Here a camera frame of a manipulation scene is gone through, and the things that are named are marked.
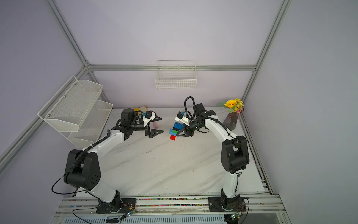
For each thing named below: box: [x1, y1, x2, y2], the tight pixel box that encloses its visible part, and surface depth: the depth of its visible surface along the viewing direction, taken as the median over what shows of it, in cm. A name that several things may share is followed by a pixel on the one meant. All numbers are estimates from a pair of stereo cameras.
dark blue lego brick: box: [173, 121, 186, 130], surface depth 80 cm
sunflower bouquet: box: [216, 98, 245, 116], surface depth 92 cm
